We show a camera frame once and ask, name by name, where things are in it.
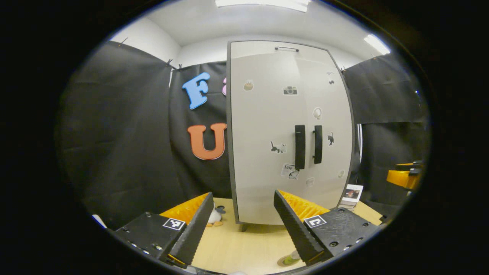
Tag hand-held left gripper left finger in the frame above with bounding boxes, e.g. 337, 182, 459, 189
115, 192, 215, 267

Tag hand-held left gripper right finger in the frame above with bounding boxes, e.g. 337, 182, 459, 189
274, 190, 381, 267

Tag round cork coaster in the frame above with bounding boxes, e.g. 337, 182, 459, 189
277, 255, 306, 267

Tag white door with camera sticker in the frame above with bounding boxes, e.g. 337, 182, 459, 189
231, 53, 311, 225

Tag white door with headphone sticker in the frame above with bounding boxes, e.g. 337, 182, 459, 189
299, 52, 354, 210

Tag white cabinet with grey interior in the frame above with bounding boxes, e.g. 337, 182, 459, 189
227, 40, 361, 233

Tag small penguin toy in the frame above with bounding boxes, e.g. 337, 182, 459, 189
206, 204, 227, 228

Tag stack of picture books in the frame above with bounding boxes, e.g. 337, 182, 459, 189
339, 184, 364, 209

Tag black backdrop cloth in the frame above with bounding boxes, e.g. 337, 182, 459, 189
57, 40, 430, 230

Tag ceiling light panel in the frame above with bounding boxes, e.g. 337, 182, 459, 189
363, 34, 391, 55
215, 0, 312, 13

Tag black door handle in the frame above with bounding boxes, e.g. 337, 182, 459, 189
295, 125, 306, 170
313, 125, 323, 165

